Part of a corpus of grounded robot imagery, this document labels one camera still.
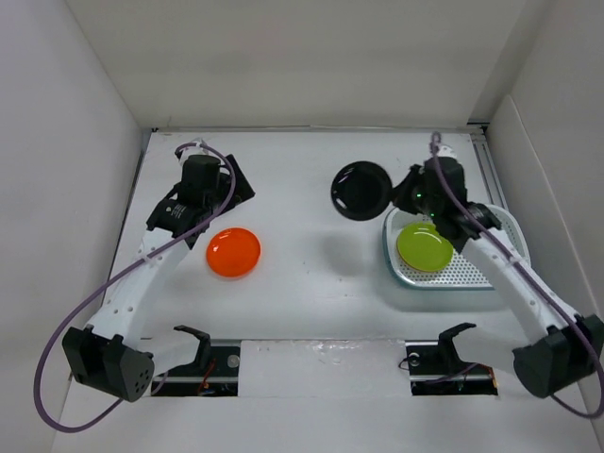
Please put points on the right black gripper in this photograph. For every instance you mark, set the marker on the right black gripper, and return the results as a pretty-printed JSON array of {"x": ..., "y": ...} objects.
[{"x": 401, "y": 192}]

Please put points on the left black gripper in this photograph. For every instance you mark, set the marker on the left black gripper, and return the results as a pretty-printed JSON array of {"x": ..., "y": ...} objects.
[{"x": 242, "y": 191}]

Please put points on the black plate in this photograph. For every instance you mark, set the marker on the black plate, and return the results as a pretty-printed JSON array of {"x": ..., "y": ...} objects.
[{"x": 361, "y": 191}]

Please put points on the green plate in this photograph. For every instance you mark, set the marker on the green plate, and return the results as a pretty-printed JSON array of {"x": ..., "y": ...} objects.
[{"x": 421, "y": 247}]

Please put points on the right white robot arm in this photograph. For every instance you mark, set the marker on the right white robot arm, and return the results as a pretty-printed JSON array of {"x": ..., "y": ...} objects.
[{"x": 561, "y": 346}]

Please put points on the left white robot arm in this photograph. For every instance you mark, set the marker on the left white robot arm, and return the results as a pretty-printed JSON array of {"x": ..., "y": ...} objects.
[{"x": 109, "y": 354}]

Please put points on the white perforated plastic bin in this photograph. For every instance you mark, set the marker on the white perforated plastic bin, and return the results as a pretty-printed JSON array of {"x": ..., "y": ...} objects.
[{"x": 459, "y": 274}]

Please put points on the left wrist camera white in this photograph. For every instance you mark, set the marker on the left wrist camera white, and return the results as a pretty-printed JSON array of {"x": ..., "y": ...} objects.
[{"x": 192, "y": 148}]

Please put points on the aluminium rail right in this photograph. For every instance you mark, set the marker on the aluminium rail right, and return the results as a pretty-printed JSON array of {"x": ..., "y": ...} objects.
[{"x": 497, "y": 202}]

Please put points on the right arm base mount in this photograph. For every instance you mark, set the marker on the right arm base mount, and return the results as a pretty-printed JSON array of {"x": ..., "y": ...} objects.
[{"x": 435, "y": 368}]

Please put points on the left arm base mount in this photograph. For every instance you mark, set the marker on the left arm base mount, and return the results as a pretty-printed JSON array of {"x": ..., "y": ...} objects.
[{"x": 189, "y": 362}]

